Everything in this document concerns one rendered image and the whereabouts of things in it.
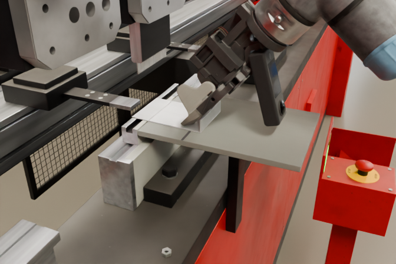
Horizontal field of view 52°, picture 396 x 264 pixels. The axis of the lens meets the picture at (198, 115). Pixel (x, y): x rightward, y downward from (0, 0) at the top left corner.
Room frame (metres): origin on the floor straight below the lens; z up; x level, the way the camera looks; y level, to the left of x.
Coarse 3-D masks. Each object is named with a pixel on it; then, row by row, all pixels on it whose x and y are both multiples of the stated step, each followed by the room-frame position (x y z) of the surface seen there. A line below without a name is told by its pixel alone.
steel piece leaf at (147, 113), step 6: (156, 102) 0.68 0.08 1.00; (162, 102) 0.68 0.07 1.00; (168, 102) 0.68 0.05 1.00; (144, 108) 0.65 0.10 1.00; (150, 108) 0.65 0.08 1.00; (156, 108) 0.65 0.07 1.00; (162, 108) 0.65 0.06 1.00; (138, 114) 0.63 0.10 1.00; (144, 114) 0.63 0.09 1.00; (150, 114) 0.63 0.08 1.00
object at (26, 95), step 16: (16, 80) 0.72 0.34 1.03; (32, 80) 0.71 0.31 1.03; (48, 80) 0.71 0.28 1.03; (64, 80) 0.74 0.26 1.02; (80, 80) 0.76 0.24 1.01; (16, 96) 0.70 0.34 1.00; (32, 96) 0.69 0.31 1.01; (48, 96) 0.68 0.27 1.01; (64, 96) 0.71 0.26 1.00; (80, 96) 0.70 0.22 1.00; (96, 96) 0.70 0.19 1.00; (112, 96) 0.70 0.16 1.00
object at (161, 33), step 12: (132, 24) 0.62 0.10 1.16; (144, 24) 0.63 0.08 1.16; (156, 24) 0.67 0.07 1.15; (168, 24) 0.70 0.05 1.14; (132, 36) 0.62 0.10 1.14; (144, 36) 0.63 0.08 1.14; (156, 36) 0.66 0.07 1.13; (168, 36) 0.70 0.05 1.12; (132, 48) 0.62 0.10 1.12; (144, 48) 0.63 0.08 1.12; (156, 48) 0.66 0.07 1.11; (132, 60) 0.63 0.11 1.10; (144, 60) 0.63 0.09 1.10; (156, 60) 0.68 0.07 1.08
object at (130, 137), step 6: (174, 84) 0.77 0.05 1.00; (168, 90) 0.74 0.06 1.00; (174, 90) 0.76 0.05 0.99; (162, 96) 0.71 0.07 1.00; (168, 96) 0.73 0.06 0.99; (174, 96) 0.71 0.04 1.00; (132, 120) 0.61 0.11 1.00; (138, 120) 0.63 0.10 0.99; (126, 126) 0.59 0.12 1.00; (132, 126) 0.61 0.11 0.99; (126, 132) 0.59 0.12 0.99; (132, 132) 0.59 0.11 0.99; (126, 138) 0.59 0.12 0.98; (132, 138) 0.59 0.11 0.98
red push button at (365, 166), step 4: (360, 160) 0.78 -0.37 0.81; (364, 160) 0.78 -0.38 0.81; (356, 164) 0.77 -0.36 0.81; (360, 164) 0.76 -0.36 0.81; (364, 164) 0.76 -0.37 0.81; (368, 164) 0.76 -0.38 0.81; (372, 164) 0.77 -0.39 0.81; (360, 168) 0.76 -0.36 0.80; (364, 168) 0.75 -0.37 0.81; (368, 168) 0.75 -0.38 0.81; (372, 168) 0.75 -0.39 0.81; (360, 172) 0.76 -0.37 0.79; (364, 172) 0.76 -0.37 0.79
